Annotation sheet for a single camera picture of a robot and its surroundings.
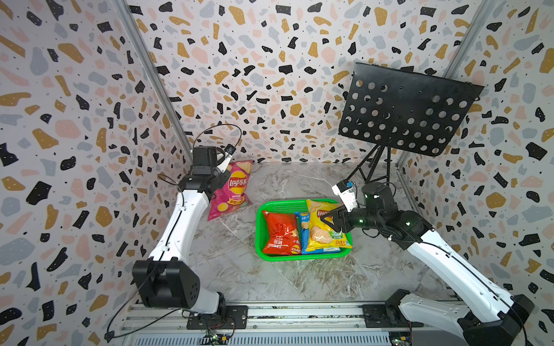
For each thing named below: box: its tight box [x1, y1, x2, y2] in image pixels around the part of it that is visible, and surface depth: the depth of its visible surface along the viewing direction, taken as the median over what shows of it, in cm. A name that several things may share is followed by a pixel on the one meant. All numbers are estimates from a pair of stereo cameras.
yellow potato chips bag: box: [305, 198, 353, 252], surface depth 82 cm
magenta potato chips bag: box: [207, 160, 254, 222], surface depth 85 cm
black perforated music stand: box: [338, 62, 485, 185], surface depth 76 cm
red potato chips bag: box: [262, 210, 303, 256], surface depth 88 cm
